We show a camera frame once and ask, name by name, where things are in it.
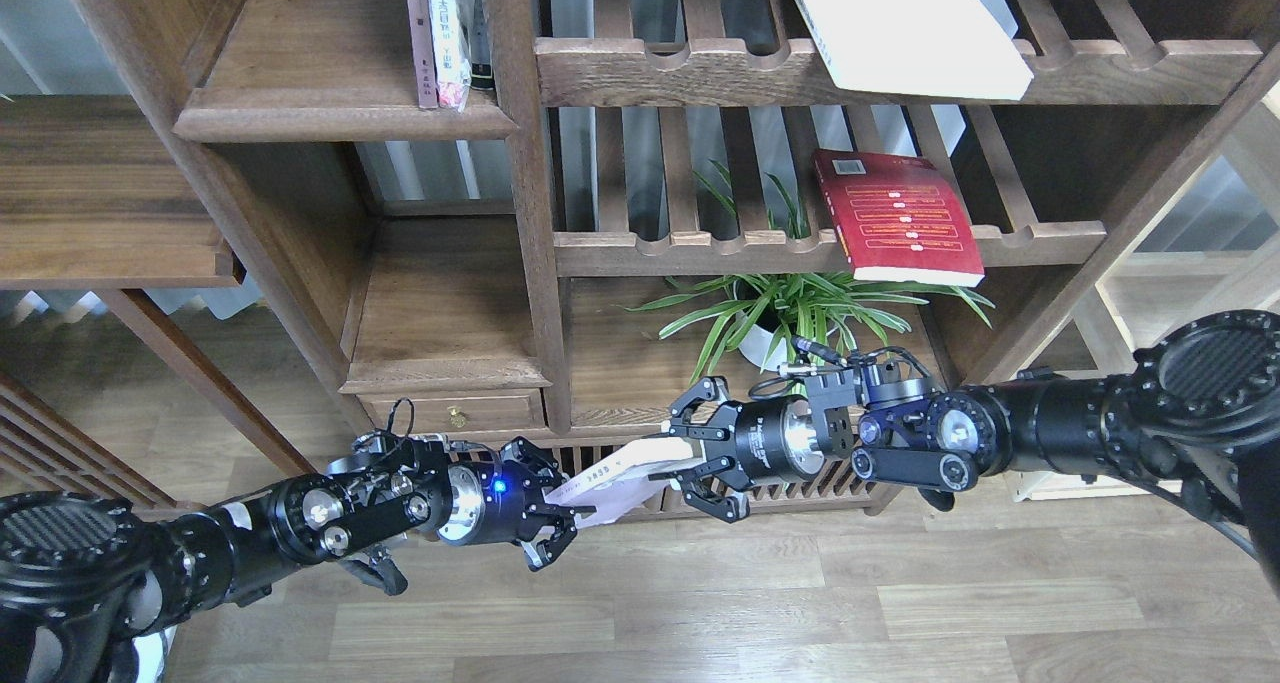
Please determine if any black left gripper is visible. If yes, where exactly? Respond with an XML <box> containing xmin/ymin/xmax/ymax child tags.
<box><xmin>440</xmin><ymin>437</ymin><xmax>577</xmax><ymax>572</ymax></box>

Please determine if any lavender paperback book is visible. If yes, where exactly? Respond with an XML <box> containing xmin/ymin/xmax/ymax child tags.
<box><xmin>544</xmin><ymin>437</ymin><xmax>707</xmax><ymax>528</ymax></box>

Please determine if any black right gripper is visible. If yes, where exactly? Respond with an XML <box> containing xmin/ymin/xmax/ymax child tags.
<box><xmin>668</xmin><ymin>376</ymin><xmax>826</xmax><ymax>523</ymax></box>

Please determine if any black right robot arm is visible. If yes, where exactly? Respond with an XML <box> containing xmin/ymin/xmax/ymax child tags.
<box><xmin>668</xmin><ymin>310</ymin><xmax>1279</xmax><ymax>585</ymax></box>

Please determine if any white book with green cover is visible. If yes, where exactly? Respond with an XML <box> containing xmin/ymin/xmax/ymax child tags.
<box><xmin>795</xmin><ymin>0</ymin><xmax>1033</xmax><ymax>101</ymax></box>

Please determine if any dark wooden bookshelf cabinet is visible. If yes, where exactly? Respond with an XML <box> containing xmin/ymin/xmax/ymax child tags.
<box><xmin>55</xmin><ymin>0</ymin><xmax>1280</xmax><ymax>544</ymax></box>

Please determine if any light wooden shelf rack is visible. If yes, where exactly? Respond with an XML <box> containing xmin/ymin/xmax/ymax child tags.
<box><xmin>980</xmin><ymin>83</ymin><xmax>1280</xmax><ymax>504</ymax></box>

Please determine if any white plant pot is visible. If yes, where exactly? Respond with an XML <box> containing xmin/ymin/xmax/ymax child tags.
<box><xmin>730</xmin><ymin>272</ymin><xmax>840</xmax><ymax>370</ymax></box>

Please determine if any red hardcover book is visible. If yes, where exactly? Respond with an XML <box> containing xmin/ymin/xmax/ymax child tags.
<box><xmin>813</xmin><ymin>148</ymin><xmax>986</xmax><ymax>288</ymax></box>

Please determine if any thin mauve upright book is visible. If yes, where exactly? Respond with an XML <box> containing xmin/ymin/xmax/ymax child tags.
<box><xmin>406</xmin><ymin>0</ymin><xmax>439</xmax><ymax>110</ymax></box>

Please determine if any green spider plant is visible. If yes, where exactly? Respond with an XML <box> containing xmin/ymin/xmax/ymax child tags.
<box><xmin>641</xmin><ymin>221</ymin><xmax>992</xmax><ymax>377</ymax></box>

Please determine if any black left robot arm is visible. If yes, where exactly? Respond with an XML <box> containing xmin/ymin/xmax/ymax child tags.
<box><xmin>1</xmin><ymin>428</ymin><xmax>576</xmax><ymax>682</ymax></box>

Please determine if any white pink upright book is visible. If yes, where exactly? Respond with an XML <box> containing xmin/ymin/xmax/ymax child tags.
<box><xmin>428</xmin><ymin>0</ymin><xmax>475</xmax><ymax>113</ymax></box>

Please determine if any dark upright book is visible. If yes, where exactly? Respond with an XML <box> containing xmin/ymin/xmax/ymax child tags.
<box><xmin>467</xmin><ymin>0</ymin><xmax>497</xmax><ymax>92</ymax></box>

